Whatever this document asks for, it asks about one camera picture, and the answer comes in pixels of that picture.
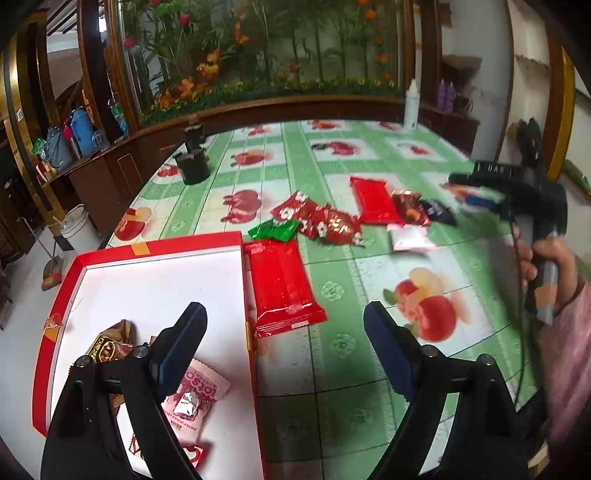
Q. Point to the red flower-print snack packet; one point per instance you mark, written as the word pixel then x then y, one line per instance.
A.
pixel 293 207
pixel 310 226
pixel 341 226

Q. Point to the clear glass mug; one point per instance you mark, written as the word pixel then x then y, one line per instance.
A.
pixel 100 138

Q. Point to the person's right forearm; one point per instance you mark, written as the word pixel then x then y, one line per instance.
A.
pixel 568 360

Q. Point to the red and white snack packet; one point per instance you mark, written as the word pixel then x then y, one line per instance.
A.
pixel 194 454

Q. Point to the purple bottle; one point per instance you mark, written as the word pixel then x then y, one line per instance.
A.
pixel 451 97
pixel 442 94

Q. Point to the long red snack packet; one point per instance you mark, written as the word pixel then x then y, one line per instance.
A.
pixel 281 286
pixel 374 201

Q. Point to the red cardboard box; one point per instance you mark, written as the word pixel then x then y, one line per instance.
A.
pixel 161 286

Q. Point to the golden pillar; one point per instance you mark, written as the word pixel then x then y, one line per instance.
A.
pixel 21 115

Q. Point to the flower display panel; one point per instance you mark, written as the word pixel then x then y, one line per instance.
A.
pixel 277 46

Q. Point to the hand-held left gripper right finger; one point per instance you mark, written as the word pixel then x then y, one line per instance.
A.
pixel 391 353

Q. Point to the dark red snack packet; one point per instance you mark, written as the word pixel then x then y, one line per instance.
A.
pixel 411 210

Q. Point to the white spray bottle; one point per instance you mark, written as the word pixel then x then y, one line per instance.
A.
pixel 411 108

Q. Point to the blue thermos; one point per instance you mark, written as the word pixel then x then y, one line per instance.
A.
pixel 83 134

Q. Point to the dark jar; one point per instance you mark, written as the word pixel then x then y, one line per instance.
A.
pixel 194 136

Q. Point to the broom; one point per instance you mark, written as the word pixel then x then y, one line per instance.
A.
pixel 53 272

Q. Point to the fruit-print green tablecloth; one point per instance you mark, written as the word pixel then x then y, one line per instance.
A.
pixel 332 392

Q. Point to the black round ashtray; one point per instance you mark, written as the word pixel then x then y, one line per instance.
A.
pixel 193 168

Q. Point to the brown and gold snack packet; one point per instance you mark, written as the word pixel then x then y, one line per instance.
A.
pixel 113 344

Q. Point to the green bag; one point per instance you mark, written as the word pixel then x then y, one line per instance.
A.
pixel 39 146

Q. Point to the dark purple snack packet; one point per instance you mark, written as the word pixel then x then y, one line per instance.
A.
pixel 438 212

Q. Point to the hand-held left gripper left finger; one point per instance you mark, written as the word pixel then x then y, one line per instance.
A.
pixel 171 355

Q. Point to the person's right hand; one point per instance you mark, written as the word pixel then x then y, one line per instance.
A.
pixel 561 267

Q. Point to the grey kettle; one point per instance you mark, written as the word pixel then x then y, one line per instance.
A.
pixel 60 150

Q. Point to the pink snack packet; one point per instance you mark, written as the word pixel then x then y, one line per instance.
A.
pixel 198 392

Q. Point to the clear plastic bottle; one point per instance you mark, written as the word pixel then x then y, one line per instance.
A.
pixel 117 117

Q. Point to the white bucket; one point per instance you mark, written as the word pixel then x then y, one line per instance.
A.
pixel 78 224

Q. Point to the green snack packet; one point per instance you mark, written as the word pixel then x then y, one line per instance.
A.
pixel 286 230
pixel 261 230

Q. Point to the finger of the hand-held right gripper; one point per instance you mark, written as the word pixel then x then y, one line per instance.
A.
pixel 482 203
pixel 475 181

